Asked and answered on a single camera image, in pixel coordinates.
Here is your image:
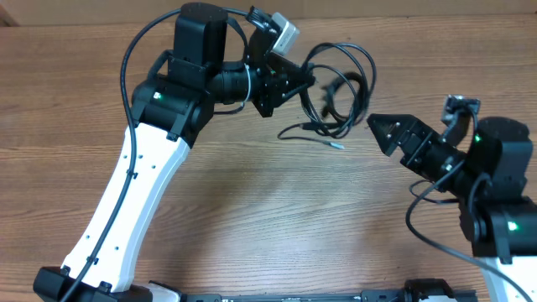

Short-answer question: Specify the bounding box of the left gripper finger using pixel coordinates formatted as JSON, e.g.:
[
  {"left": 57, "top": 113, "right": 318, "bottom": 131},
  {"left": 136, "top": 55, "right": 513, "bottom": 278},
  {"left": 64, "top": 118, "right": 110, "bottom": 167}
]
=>
[
  {"left": 281, "top": 81, "right": 312, "bottom": 101},
  {"left": 289, "top": 63, "right": 315, "bottom": 84}
]

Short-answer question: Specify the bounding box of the black usb cable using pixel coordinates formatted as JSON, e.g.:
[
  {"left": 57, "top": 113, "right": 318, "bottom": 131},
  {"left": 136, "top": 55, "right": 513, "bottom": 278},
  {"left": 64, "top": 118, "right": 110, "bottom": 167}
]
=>
[{"left": 277, "top": 42, "right": 378, "bottom": 150}]

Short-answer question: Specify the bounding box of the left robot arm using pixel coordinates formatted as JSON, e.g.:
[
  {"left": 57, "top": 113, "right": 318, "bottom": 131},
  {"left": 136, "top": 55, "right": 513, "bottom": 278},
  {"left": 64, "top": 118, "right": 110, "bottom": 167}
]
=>
[{"left": 33, "top": 3, "right": 314, "bottom": 301}]

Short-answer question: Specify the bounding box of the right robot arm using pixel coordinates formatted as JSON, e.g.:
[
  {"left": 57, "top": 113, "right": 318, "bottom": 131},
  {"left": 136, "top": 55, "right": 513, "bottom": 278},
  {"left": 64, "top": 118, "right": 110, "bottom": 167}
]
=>
[{"left": 368, "top": 110, "right": 536, "bottom": 301}]

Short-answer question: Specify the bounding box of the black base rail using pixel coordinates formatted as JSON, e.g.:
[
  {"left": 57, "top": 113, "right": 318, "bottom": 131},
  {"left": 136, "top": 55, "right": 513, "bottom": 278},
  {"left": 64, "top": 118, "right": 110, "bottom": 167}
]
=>
[{"left": 146, "top": 278, "right": 479, "bottom": 302}]

